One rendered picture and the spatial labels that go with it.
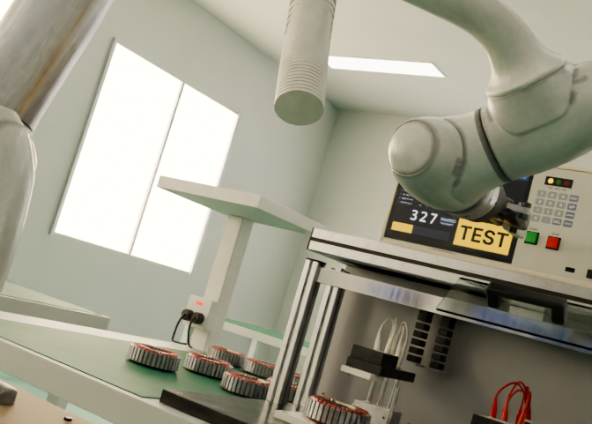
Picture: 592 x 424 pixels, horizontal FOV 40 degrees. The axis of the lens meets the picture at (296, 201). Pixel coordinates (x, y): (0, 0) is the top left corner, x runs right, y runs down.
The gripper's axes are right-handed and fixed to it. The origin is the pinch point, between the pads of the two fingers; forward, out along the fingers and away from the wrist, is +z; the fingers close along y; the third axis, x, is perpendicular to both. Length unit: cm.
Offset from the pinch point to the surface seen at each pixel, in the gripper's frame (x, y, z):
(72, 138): 53, -470, 286
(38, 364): -45, -65, -30
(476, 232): -1.0, -10.2, 9.5
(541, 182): 10.1, -0.9, 9.6
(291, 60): 53, -113, 74
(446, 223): -0.4, -16.2, 9.5
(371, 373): -30.2, -18.5, 1.0
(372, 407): -36.4, -20.3, 8.6
